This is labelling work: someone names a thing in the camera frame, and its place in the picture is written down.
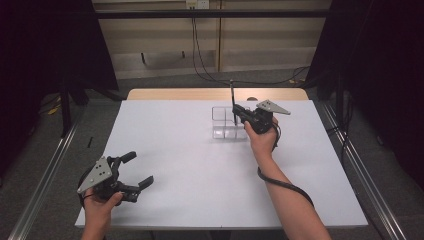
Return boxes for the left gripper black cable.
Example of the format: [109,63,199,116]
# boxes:
[76,165,101,209]

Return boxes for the yellow vertical wall pipe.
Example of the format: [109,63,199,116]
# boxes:
[214,0,224,73]

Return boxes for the black metal stand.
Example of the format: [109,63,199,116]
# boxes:
[59,78,73,138]

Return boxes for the black pen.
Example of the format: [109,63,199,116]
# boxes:
[229,79,238,127]

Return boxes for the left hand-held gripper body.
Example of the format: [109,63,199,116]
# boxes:
[77,156,141,204]

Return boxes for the black wall cables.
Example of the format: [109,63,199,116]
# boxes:
[190,6,311,86]

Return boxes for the metal floor rail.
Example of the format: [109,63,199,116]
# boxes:
[8,99,88,240]
[321,101,408,240]

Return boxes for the white wall socket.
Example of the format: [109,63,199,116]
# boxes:
[185,0,210,10]

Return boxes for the white table board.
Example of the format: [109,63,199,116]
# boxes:
[74,99,369,230]

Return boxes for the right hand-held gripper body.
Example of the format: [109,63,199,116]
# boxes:
[244,99,291,135]

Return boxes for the black horizontal frame bar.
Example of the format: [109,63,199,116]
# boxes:
[94,9,334,20]

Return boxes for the black curtain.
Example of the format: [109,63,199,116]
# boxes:
[304,0,424,191]
[0,0,120,174]

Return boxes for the clear plastic pen holder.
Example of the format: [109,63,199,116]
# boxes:
[211,105,252,140]

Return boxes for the person's right hand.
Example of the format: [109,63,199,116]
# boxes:
[243,116,280,161]

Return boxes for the person's left hand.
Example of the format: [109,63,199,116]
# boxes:
[83,188,124,229]

